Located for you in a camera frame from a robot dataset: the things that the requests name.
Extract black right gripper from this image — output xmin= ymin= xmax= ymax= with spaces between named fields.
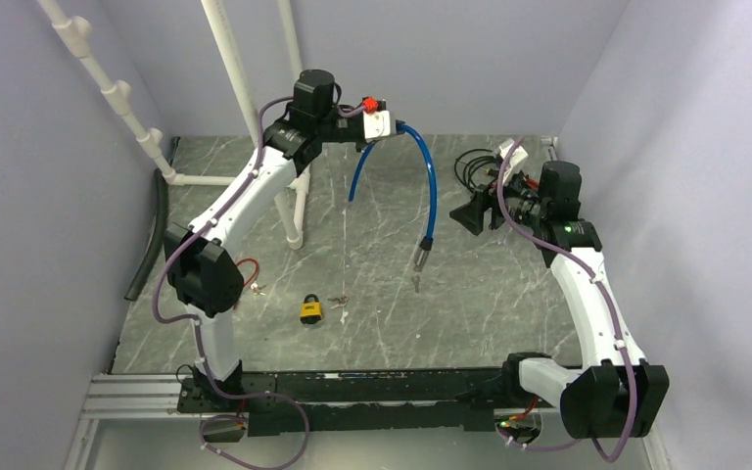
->
xmin=449 ymin=165 xmax=548 ymax=235

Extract blue cable lock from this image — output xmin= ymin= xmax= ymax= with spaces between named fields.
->
xmin=342 ymin=124 xmax=439 ymax=277

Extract small keys of blue lock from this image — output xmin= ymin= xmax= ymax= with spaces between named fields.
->
xmin=411 ymin=275 xmax=421 ymax=294

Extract keys of yellow padlock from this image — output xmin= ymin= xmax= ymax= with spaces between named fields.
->
xmin=327 ymin=295 xmax=349 ymax=309

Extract yellow padlock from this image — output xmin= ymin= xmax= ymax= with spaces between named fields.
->
xmin=299 ymin=294 xmax=324 ymax=325

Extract red cable padlock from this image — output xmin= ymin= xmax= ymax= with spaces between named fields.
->
xmin=235 ymin=258 xmax=260 ymax=288

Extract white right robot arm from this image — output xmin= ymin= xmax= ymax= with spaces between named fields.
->
xmin=449 ymin=162 xmax=670 ymax=440

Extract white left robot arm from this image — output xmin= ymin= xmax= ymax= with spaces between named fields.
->
xmin=161 ymin=70 xmax=365 ymax=411

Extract black coiled cable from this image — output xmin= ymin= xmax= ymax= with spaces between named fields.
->
xmin=453 ymin=148 xmax=513 ymax=196

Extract red handled wrench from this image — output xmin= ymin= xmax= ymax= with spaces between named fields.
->
xmin=525 ymin=178 xmax=540 ymax=191

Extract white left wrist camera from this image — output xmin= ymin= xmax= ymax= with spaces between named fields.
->
xmin=361 ymin=97 xmax=397 ymax=143

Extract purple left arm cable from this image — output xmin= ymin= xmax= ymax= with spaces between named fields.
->
xmin=151 ymin=95 xmax=377 ymax=470

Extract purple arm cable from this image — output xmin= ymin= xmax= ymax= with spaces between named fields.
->
xmin=151 ymin=95 xmax=377 ymax=470
xmin=494 ymin=137 xmax=640 ymax=464

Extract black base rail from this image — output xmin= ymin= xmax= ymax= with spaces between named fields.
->
xmin=177 ymin=367 xmax=547 ymax=437

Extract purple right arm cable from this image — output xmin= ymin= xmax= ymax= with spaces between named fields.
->
xmin=494 ymin=137 xmax=640 ymax=464

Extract black corrugated hose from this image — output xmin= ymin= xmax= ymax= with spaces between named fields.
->
xmin=123 ymin=168 xmax=171 ymax=303

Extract aluminium extrusion frame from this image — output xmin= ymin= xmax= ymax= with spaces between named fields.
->
xmin=64 ymin=372 xmax=673 ymax=470

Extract white PVC pipe frame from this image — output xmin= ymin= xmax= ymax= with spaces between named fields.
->
xmin=37 ymin=0 xmax=317 ymax=251

